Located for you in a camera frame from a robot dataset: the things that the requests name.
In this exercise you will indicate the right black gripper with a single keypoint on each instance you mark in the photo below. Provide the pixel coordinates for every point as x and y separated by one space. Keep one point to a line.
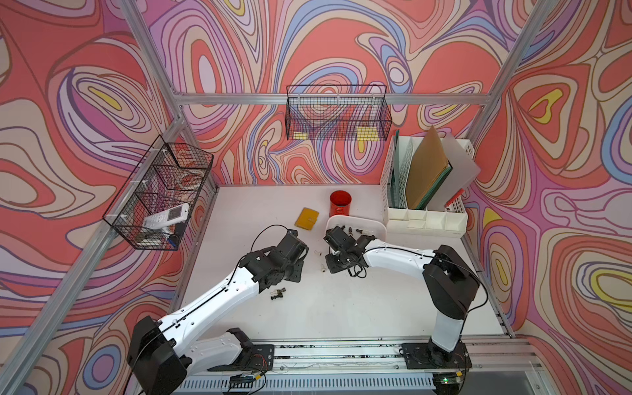
332 268

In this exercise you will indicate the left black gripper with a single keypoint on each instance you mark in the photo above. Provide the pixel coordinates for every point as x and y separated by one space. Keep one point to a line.
298 271

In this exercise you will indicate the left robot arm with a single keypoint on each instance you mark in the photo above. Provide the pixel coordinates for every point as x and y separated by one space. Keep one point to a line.
164 352

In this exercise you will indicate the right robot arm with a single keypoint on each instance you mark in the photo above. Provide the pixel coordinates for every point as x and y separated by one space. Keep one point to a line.
451 284

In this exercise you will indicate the white plastic storage box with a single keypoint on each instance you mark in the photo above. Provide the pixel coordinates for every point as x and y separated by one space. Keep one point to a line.
369 227

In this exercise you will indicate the dark bronze piece pair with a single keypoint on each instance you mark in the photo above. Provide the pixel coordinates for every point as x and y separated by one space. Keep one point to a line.
278 294

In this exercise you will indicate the yellow wallet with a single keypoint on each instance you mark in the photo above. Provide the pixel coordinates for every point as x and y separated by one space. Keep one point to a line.
307 219

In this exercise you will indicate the red metal bucket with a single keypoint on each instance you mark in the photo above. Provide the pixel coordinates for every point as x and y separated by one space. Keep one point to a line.
340 203

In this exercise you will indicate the white desk file organizer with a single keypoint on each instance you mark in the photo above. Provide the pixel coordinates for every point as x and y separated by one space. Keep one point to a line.
452 222

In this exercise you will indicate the white remote control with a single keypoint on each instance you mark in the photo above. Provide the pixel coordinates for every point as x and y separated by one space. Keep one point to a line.
167 218

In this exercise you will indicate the brown cardboard folder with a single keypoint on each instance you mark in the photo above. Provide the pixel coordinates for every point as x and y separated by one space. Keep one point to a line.
429 168

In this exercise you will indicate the grey folder sheet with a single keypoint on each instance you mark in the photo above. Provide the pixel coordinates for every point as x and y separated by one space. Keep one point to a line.
460 154

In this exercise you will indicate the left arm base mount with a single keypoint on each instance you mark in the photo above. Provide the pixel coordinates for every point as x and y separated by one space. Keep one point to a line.
257 358

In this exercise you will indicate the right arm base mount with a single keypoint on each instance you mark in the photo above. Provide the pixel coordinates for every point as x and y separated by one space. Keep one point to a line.
428 356

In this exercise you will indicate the black wire basket back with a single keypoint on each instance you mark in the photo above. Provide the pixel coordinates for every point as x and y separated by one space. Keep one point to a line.
337 112

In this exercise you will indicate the black wire basket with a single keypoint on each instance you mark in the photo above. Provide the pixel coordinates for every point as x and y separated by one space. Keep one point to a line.
168 175
337 112

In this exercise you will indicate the black wire basket left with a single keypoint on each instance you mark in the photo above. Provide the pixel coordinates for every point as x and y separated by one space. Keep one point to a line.
168 175

